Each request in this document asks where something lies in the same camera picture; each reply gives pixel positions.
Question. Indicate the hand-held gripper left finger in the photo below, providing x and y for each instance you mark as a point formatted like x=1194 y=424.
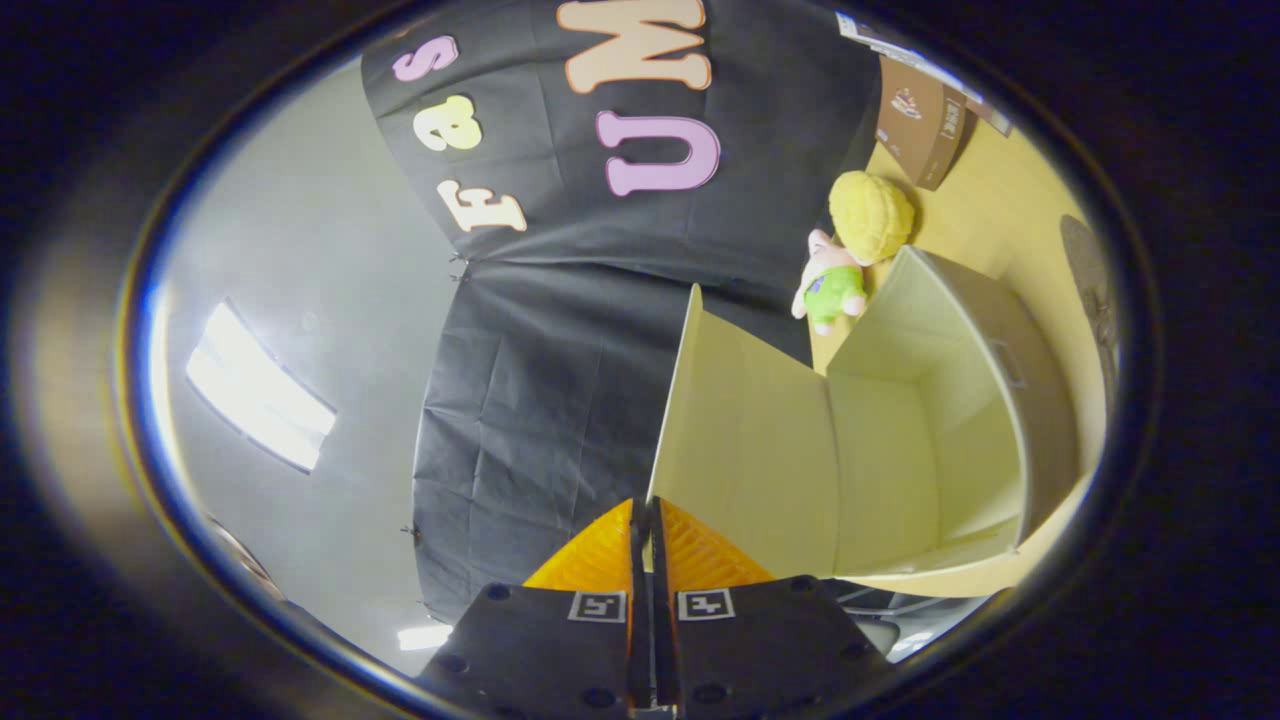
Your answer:
x=560 y=650

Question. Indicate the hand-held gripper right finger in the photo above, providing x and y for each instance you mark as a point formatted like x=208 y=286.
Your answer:
x=760 y=650

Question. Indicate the grey fabric storage box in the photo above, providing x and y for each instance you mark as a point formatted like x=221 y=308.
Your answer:
x=750 y=450

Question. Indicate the brown fluffy shoe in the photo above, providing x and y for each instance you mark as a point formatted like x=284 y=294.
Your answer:
x=1088 y=280

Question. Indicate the ceiling light panel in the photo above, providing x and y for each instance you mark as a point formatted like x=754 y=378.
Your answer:
x=425 y=636
x=260 y=390

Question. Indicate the black backdrop cloth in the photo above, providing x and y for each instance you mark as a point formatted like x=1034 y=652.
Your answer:
x=540 y=400

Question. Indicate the pink and green plush toy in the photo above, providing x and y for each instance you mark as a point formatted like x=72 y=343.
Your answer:
x=835 y=290

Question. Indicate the yellow round plush toy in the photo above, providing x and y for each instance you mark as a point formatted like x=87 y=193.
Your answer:
x=870 y=215

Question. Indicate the pinkish brown book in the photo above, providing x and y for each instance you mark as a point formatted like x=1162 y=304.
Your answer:
x=990 y=115

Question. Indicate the white paperback book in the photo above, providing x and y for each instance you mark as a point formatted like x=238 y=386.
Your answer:
x=880 y=40

